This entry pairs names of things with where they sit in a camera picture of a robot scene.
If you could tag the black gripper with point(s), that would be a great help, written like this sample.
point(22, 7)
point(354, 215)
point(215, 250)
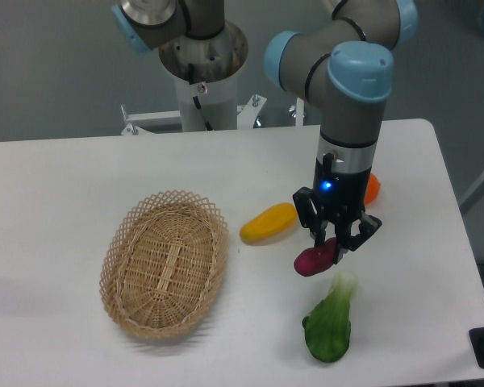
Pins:
point(338, 198)

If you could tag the purple sweet potato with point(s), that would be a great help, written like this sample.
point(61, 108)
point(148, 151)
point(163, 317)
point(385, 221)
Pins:
point(312, 261)

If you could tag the grey robot arm, blue caps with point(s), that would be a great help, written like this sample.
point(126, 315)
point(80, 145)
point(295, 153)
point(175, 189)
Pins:
point(345, 70)

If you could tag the oval wicker basket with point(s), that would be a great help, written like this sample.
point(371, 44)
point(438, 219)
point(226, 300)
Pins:
point(165, 265)

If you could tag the yellow mango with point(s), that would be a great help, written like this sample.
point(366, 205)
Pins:
point(269, 223)

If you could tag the orange fruit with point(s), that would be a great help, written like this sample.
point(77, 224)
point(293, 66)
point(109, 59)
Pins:
point(372, 190)

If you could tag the green bok choy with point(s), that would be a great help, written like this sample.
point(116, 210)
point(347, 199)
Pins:
point(327, 328)

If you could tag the white metal base frame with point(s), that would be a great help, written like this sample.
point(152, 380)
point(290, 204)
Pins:
point(210, 118)

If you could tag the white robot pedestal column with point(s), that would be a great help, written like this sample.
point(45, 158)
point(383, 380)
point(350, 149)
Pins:
point(205, 72)

